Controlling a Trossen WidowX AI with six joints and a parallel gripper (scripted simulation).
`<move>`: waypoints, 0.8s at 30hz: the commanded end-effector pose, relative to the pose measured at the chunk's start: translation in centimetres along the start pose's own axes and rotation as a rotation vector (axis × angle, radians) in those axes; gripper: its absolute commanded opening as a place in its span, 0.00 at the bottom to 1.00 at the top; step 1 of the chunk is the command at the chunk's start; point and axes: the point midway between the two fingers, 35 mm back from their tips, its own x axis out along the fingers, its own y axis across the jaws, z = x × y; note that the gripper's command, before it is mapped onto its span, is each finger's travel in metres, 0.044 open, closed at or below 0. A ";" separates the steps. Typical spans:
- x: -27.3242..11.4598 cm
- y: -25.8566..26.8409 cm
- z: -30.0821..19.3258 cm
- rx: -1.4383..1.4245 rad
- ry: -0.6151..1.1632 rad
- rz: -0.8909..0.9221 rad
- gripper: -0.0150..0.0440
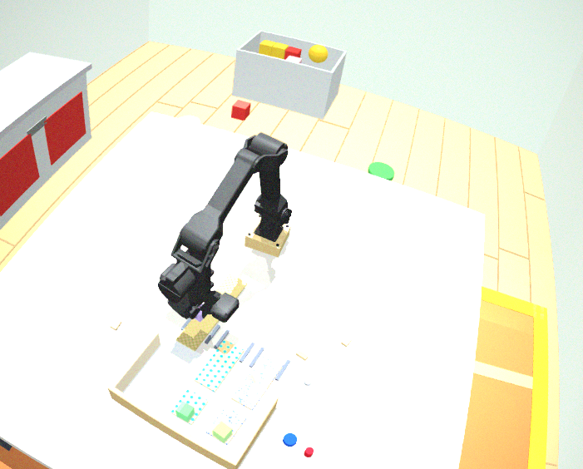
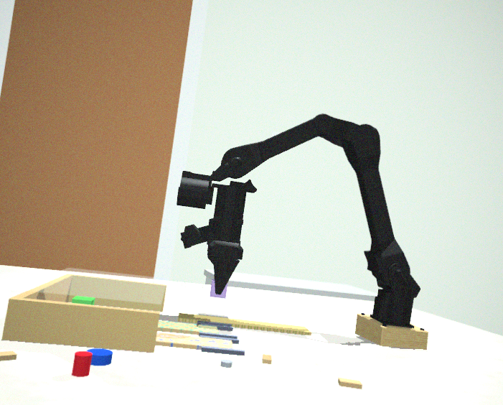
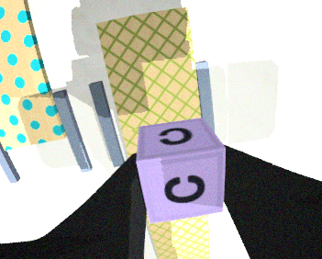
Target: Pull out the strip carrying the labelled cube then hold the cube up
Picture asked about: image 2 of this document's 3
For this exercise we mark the yellow strip with cyan dots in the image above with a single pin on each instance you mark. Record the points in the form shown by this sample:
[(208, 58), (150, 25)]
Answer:
[(185, 328)]

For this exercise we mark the yellow crosshatch-patterned strip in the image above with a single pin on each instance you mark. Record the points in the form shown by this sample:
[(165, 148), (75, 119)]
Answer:
[(246, 324)]

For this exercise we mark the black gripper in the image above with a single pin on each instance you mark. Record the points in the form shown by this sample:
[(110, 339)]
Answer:
[(225, 250)]

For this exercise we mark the purple labelled cube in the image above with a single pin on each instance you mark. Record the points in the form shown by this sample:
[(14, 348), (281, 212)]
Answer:
[(212, 291)]

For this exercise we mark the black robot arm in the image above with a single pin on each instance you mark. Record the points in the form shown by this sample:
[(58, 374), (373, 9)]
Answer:
[(361, 144)]

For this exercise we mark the blue short cylinder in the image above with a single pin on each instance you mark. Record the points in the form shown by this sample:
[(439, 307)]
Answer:
[(101, 357)]

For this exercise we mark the red cylinder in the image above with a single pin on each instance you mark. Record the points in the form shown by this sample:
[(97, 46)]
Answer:
[(81, 365)]

